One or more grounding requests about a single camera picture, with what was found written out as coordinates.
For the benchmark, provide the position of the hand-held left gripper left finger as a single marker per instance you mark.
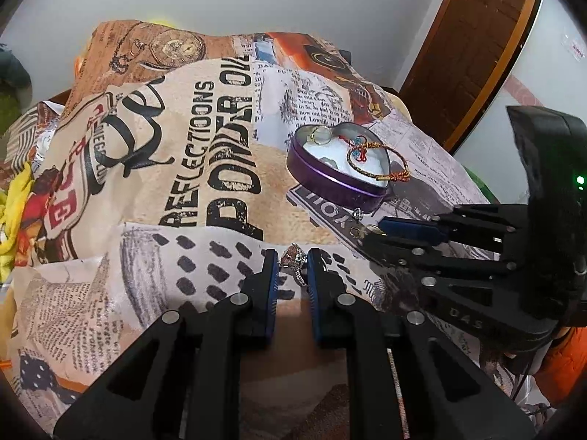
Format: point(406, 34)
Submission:
point(273, 293)

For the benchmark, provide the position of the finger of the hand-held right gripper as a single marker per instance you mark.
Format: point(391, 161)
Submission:
point(458, 293)
point(408, 229)

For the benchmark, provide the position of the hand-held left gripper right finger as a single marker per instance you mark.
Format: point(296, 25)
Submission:
point(316, 293)

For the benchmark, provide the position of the silver drop earring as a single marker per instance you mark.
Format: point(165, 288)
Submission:
point(357, 214)

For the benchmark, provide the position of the purple heart-shaped tin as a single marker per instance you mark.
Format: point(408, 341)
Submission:
point(321, 183)

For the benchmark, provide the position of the person's right forearm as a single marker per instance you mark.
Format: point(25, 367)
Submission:
point(568, 357)

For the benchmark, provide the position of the printed blanket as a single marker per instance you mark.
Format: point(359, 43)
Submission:
point(206, 146)

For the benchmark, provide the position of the white label sticker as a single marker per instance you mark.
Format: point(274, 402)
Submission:
point(576, 49)

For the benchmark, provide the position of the brown wooden door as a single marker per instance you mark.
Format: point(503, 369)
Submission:
point(477, 46)

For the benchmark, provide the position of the yellow cloth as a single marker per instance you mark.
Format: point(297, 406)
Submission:
point(13, 211)

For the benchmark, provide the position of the striped orange blanket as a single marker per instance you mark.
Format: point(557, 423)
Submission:
point(32, 133)

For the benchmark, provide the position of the yellow plush toy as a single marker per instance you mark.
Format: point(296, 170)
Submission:
point(158, 22)

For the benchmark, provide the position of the green bag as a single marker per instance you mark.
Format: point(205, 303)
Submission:
point(7, 110)

